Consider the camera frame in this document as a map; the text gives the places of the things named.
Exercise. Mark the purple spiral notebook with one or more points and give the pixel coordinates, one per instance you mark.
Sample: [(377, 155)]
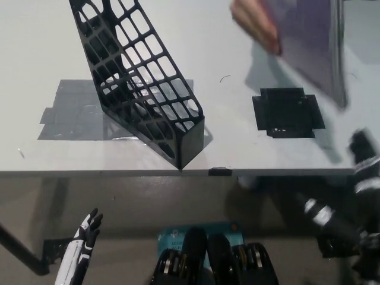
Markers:
[(308, 44)]

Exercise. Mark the grey tape patch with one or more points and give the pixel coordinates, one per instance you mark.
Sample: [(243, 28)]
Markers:
[(71, 118)]

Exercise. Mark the black tape square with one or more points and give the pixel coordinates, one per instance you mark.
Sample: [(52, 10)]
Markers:
[(285, 112)]

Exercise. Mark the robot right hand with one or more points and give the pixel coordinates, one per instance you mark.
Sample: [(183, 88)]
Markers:
[(366, 205)]

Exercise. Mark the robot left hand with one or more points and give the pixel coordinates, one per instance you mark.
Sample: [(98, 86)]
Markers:
[(74, 252)]

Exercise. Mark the black metal table leg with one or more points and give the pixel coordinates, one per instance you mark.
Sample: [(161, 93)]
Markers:
[(23, 252)]

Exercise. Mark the black lattice magazine stand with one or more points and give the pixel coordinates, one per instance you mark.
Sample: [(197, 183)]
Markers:
[(190, 139)]

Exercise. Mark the person's bare hand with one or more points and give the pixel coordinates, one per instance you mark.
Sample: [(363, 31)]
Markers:
[(252, 20)]

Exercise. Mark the black floor tape patch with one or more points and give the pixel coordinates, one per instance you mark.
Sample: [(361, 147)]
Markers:
[(335, 249), (53, 248)]

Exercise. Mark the teal cardboard box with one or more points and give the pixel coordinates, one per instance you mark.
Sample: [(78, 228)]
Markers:
[(172, 237)]

